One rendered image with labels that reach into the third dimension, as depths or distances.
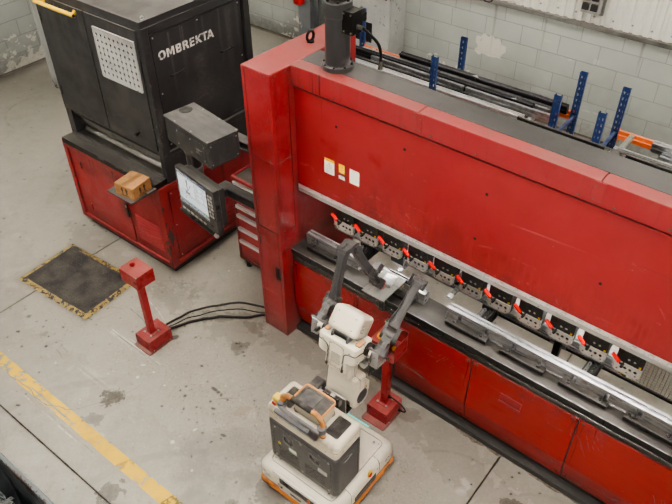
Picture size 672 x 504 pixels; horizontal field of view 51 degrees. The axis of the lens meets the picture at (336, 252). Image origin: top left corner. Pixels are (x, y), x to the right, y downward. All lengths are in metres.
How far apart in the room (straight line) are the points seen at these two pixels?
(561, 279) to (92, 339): 3.75
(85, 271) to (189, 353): 1.46
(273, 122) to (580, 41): 4.51
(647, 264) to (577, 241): 0.36
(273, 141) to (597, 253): 2.10
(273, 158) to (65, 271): 2.75
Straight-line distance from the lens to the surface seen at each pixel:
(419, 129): 4.02
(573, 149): 3.82
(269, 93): 4.44
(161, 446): 5.26
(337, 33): 4.29
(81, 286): 6.56
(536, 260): 4.05
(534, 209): 3.88
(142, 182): 5.71
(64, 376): 5.88
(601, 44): 8.17
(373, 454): 4.74
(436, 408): 5.28
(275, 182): 4.79
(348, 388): 4.35
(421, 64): 6.55
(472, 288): 4.42
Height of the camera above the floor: 4.23
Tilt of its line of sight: 40 degrees down
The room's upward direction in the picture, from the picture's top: straight up
